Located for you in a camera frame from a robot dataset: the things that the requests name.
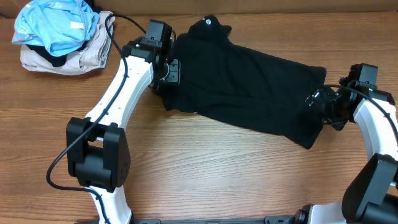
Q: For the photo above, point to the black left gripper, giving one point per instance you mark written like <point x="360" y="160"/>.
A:
<point x="174" y="71"/>

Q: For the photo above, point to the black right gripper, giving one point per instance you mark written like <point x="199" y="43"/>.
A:
<point x="319" y="98"/>

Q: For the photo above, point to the black t-shirt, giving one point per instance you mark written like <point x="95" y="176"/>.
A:
<point x="241" y="86"/>

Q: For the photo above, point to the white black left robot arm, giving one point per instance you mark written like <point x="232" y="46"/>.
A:
<point x="97" y="151"/>

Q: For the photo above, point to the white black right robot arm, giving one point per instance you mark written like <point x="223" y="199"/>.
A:
<point x="366" y="200"/>

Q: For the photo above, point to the beige folded garment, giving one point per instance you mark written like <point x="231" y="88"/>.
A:
<point x="94" y="55"/>

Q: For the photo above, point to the light blue crumpled garment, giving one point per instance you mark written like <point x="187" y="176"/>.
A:
<point x="60" y="27"/>

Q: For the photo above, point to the black garment in pile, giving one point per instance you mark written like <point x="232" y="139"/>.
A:
<point x="49" y="56"/>

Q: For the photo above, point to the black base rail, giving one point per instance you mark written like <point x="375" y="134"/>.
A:
<point x="265" y="220"/>

